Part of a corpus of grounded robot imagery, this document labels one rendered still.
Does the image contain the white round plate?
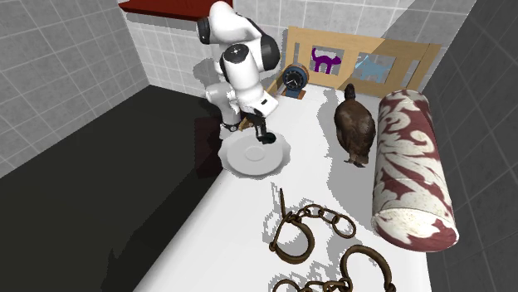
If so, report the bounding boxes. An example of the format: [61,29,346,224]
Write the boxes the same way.
[225,132,286,177]

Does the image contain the blue round alarm clock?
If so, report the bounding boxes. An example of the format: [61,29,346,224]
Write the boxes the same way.
[281,63,310,100]

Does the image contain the brown bird figure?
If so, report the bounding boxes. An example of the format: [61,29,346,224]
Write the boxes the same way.
[333,83,378,168]

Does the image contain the white bed with wooden headboard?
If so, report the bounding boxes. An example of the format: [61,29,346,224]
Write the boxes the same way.
[133,26,442,292]

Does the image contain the red white patterned bolster pillow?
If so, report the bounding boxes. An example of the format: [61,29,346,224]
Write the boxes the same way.
[370,89,461,253]

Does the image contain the rusty brown chained shackles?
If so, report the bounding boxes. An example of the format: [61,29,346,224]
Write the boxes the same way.
[268,187,398,292]

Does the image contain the dark red wall shelf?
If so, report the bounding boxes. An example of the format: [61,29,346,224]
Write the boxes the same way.
[118,0,234,21]

